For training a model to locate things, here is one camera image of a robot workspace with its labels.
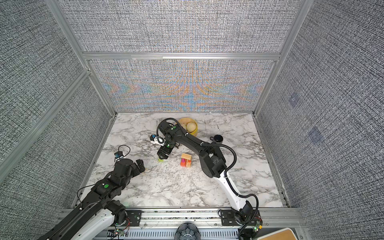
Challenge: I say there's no long natural wood block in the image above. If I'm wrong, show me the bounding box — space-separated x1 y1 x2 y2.
181 153 192 160

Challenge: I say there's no orange wood block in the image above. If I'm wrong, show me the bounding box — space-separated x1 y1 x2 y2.
181 159 187 167

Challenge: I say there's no plain natural wood block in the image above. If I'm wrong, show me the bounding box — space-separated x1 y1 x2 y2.
186 160 192 168

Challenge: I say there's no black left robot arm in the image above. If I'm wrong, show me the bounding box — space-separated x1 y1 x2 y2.
40 159 145 240

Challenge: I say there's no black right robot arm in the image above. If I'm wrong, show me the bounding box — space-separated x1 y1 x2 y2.
150 118 261 226

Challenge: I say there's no right steamed bun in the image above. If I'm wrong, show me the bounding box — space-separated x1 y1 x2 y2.
186 122 197 133

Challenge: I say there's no yellow bamboo steamer basket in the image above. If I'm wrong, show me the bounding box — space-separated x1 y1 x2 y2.
179 118 198 137

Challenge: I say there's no dark blue mug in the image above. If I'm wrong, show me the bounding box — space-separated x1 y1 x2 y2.
210 135 224 144

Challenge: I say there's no black round knob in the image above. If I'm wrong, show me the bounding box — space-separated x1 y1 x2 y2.
174 223 201 240

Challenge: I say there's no wooden board corner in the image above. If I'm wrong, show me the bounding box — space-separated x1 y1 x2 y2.
257 228 298 240

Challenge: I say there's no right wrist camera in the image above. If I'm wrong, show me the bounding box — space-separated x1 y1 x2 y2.
150 134 165 146

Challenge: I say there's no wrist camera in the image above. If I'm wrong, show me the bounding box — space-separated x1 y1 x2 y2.
115 151 124 161
150 134 165 146

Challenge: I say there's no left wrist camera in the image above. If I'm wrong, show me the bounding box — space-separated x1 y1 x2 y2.
115 151 124 161

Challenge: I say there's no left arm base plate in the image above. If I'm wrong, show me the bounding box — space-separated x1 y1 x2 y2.
115 210 143 228

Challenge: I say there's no aluminium front rail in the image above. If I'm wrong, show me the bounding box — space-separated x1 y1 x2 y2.
126 207 307 229

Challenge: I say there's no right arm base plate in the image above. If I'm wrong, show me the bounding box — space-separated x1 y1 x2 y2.
218 209 249 227

